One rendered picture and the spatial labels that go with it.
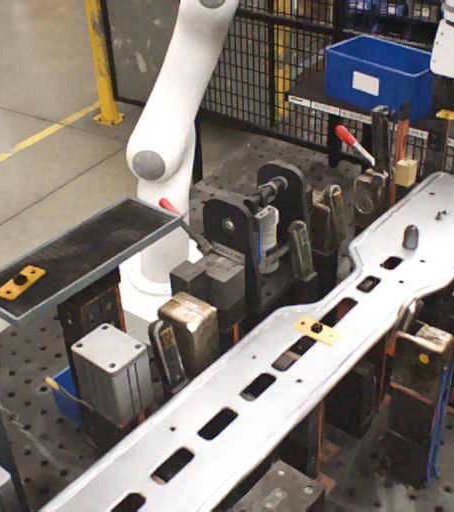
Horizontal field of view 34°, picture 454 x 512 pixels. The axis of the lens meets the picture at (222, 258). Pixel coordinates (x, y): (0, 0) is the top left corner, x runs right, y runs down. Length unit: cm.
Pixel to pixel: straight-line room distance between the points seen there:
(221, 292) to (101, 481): 41
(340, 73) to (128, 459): 132
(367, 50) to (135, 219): 111
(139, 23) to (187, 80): 272
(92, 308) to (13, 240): 231
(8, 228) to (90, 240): 239
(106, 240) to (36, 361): 56
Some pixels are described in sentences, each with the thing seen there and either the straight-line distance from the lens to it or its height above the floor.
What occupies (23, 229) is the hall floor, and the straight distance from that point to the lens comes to 366.
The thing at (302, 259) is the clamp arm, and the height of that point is 103.
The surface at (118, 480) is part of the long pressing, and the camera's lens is 112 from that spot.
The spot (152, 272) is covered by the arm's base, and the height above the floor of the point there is 83.
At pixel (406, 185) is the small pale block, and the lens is 175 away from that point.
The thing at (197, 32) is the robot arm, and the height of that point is 142.
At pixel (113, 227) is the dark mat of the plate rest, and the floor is 116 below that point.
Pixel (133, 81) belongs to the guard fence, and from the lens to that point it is 441.
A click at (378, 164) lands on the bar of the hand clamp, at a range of 166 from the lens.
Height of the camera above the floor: 186
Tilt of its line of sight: 35 degrees down
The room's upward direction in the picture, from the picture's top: 3 degrees counter-clockwise
